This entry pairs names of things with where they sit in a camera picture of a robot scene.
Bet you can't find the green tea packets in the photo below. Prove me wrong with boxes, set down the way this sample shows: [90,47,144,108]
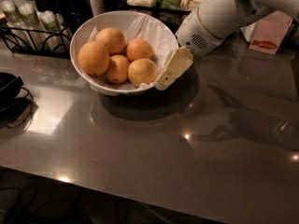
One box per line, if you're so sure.
[155,0,181,9]

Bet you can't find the black condiment shelf rack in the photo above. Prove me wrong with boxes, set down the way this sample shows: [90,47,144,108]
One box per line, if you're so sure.
[119,1,190,33]

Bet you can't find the black cables under table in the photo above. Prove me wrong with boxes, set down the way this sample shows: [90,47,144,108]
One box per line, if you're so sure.
[0,184,132,224]

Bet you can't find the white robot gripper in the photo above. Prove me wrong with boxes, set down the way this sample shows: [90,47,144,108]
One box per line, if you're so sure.
[153,7,223,91]

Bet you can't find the sleeved cup stack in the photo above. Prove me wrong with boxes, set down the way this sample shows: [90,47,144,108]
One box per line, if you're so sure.
[0,0,29,48]
[19,3,44,51]
[38,10,69,54]

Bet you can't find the black wire stand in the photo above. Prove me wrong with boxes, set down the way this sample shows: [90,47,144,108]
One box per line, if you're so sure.
[0,88,34,129]

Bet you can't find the white paper bowl liner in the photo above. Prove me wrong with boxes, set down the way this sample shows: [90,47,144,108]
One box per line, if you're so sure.
[88,11,178,96]

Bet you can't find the black wire cup rack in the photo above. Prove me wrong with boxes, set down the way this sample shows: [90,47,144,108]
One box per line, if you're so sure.
[0,13,78,59]

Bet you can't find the left sleeved cup stack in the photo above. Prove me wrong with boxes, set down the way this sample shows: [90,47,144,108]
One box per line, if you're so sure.
[0,0,29,48]

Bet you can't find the white bowl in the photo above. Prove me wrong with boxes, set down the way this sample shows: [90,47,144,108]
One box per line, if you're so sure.
[70,10,178,96]

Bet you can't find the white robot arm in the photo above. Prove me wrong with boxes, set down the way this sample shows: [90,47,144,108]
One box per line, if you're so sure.
[154,0,299,91]

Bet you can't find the red white paper box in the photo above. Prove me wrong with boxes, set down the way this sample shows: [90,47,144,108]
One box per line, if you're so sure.
[249,11,292,55]

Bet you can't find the white cylindrical cup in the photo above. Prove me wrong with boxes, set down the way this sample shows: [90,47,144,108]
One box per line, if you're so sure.
[90,0,105,17]

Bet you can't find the black bowl on stand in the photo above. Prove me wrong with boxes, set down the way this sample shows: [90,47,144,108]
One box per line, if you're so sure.
[0,72,23,106]

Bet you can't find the orange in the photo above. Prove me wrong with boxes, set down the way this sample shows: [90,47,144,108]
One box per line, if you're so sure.
[105,54,130,84]
[125,38,154,62]
[128,58,158,87]
[78,41,109,77]
[95,27,126,55]

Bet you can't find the middle sleeved cup stack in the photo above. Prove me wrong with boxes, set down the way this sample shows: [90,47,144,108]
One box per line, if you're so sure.
[19,3,44,51]

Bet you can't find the right sleeved cup stack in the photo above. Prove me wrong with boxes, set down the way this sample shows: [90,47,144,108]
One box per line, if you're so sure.
[38,10,69,54]

